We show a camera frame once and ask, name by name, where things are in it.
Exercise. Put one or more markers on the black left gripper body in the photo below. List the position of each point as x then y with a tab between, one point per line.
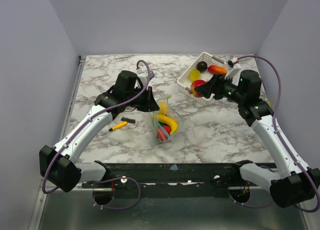
140	101

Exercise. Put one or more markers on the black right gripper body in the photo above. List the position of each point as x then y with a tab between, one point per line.
217	85

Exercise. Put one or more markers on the yellow toy lemon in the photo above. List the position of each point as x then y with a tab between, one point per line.
163	108

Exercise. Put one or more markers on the red toy apple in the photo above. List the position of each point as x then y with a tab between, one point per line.
195	84

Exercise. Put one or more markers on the yellow toy banana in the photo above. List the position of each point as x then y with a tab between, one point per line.
168	121

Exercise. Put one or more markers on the clear zip top bag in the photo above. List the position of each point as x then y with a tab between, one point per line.
172	114

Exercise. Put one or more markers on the red toy tomato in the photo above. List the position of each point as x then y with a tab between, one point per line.
163	134

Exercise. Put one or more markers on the toy bok choy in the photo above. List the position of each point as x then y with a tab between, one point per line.
155	126

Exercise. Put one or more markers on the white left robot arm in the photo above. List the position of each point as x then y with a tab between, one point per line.
59	164

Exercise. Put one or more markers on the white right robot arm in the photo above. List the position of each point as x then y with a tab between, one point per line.
294	181

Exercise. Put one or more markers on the yellow toy starfruit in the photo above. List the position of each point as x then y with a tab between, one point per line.
194	75

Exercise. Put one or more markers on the dark toy avocado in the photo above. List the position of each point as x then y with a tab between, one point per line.
201	66

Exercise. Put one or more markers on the black screwdriver bit holder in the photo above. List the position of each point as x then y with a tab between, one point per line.
128	120

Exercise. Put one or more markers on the black yellow brush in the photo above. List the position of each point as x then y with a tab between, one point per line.
118	126

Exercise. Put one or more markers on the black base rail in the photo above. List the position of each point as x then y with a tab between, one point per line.
169	180

